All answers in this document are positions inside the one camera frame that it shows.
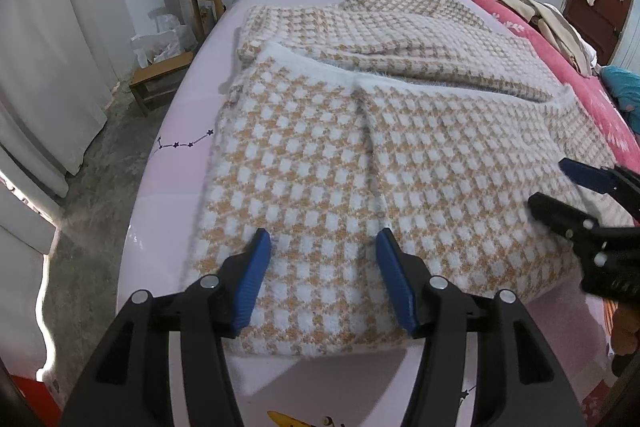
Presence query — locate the beige white houndstooth coat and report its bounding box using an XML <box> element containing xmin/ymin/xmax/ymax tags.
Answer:
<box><xmin>186</xmin><ymin>0</ymin><xmax>631</xmax><ymax>358</ymax></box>

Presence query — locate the pink floral blanket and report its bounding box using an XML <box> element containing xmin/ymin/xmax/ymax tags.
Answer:
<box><xmin>471</xmin><ymin>0</ymin><xmax>640</xmax><ymax>173</ymax></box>

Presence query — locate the teal blue garment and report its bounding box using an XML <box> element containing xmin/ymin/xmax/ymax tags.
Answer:
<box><xmin>600</xmin><ymin>65</ymin><xmax>640</xmax><ymax>134</ymax></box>

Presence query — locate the pink bed sheet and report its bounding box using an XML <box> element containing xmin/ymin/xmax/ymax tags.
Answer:
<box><xmin>115</xmin><ymin>0</ymin><xmax>616</xmax><ymax>427</ymax></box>

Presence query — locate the beige garment on bed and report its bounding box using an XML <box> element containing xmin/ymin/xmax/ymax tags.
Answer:
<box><xmin>498</xmin><ymin>0</ymin><xmax>594</xmax><ymax>77</ymax></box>

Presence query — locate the small wooden stool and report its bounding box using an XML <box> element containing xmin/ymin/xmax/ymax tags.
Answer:
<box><xmin>129</xmin><ymin>52</ymin><xmax>195</xmax><ymax>116</ymax></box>

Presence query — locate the white plastic bag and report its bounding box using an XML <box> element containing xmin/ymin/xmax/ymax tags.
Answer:
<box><xmin>130</xmin><ymin>14</ymin><xmax>198</xmax><ymax>68</ymax></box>

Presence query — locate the white curtain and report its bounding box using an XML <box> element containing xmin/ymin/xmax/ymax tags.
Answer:
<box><xmin>1</xmin><ymin>0</ymin><xmax>134</xmax><ymax>255</ymax></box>

